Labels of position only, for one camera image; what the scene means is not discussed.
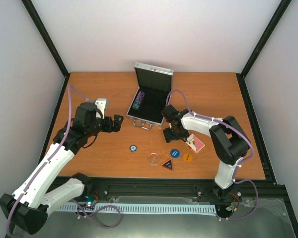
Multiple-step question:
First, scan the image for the black aluminium frame rail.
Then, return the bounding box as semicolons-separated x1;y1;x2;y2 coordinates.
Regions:
92;178;288;201

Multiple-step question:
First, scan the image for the black red triangle token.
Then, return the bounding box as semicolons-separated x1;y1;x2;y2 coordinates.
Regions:
161;158;173;171

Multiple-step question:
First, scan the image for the blue round token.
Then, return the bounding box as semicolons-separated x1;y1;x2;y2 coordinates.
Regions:
170;149;180;158

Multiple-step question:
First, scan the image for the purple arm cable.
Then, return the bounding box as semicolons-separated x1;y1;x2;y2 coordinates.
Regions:
165;90;259;220
5;85;122;236

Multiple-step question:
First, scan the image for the white cable duct strip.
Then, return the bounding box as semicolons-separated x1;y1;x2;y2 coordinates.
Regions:
55;201;224;215

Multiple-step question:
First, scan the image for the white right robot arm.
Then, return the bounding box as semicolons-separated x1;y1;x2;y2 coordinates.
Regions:
162;105;254;189

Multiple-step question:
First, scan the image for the pink playing card deck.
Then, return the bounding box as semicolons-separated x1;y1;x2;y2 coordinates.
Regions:
186;134;205;153

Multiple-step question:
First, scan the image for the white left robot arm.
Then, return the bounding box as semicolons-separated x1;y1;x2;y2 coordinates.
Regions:
0;98;124;235

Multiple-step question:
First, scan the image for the orange round token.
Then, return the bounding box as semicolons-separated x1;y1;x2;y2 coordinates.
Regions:
183;153;193;163

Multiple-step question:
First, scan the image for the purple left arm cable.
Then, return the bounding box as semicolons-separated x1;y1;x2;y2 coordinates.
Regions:
5;85;122;236

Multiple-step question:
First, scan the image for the purple poker chip stack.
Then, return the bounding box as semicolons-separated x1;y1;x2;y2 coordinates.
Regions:
132;91;145;110

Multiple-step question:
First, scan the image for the aluminium poker case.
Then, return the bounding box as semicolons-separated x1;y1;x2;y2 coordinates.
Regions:
127;62;174;130

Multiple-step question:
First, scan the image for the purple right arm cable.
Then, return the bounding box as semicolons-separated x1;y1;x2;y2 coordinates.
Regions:
165;90;259;220

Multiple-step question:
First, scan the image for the clear round disc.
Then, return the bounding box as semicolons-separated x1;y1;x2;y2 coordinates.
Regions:
147;153;160;166

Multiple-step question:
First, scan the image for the blue white poker chip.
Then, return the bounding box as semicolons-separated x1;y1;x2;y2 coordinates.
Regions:
129;144;138;152

